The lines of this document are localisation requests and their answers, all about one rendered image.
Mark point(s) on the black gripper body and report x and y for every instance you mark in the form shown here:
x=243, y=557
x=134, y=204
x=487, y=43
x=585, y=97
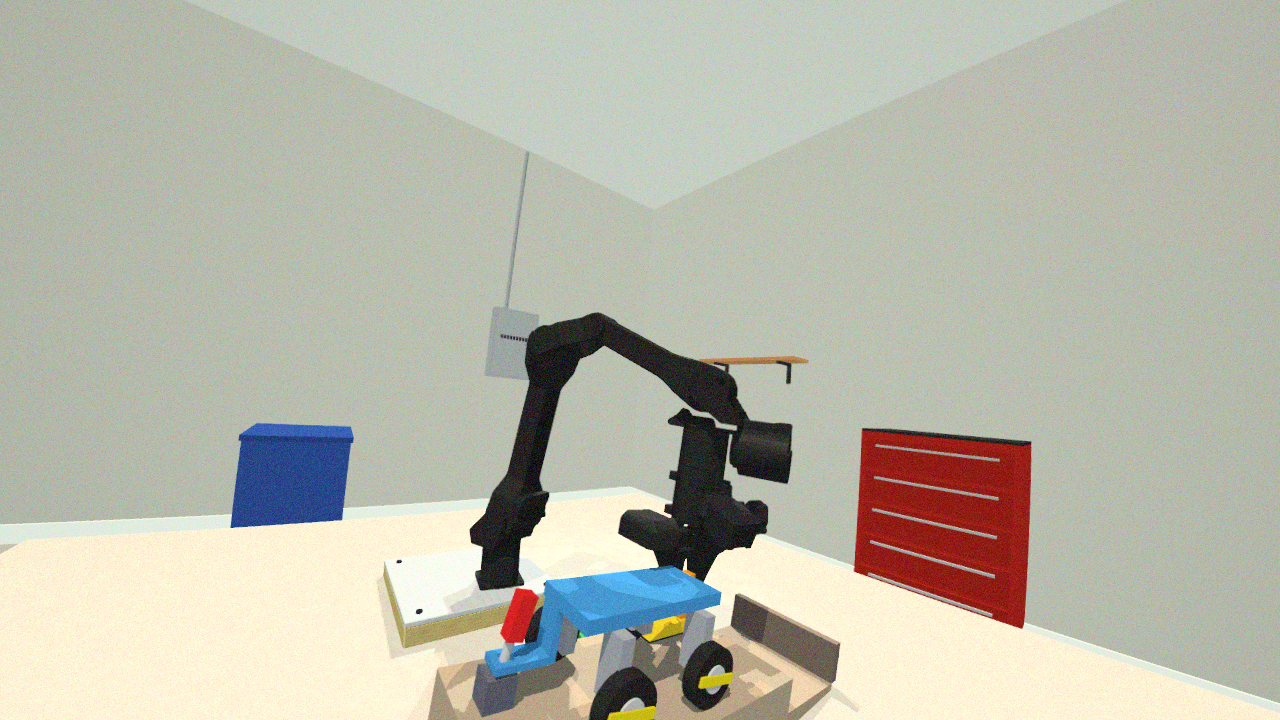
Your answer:
x=655, y=531

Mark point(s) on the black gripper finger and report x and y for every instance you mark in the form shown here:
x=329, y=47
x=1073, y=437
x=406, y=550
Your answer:
x=703, y=558
x=675, y=557

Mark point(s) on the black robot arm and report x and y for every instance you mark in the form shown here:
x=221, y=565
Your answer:
x=758, y=449

